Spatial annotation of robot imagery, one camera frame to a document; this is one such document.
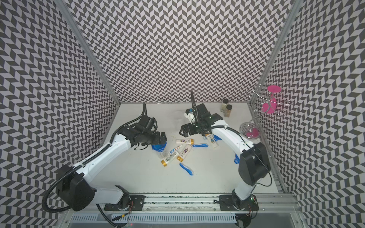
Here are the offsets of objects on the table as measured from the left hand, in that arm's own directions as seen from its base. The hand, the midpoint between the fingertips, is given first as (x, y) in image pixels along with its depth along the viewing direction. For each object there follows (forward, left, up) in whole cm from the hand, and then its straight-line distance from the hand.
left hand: (159, 141), depth 81 cm
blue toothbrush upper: (+4, -29, -14) cm, 32 cm away
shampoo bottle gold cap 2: (+8, -32, -11) cm, 35 cm away
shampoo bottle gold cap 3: (-4, -7, -11) cm, 14 cm away
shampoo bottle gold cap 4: (-2, -14, -12) cm, 19 cm away
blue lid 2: (-5, -47, -15) cm, 50 cm away
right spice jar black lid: (+30, -47, -4) cm, 56 cm away
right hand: (+4, -16, +1) cm, 16 cm away
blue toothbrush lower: (-13, -18, -14) cm, 26 cm away
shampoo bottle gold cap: (+6, -15, -12) cm, 20 cm away
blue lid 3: (-5, -1, +1) cm, 5 cm away
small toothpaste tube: (+2, -9, -13) cm, 16 cm away
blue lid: (+10, -36, -13) cm, 39 cm away
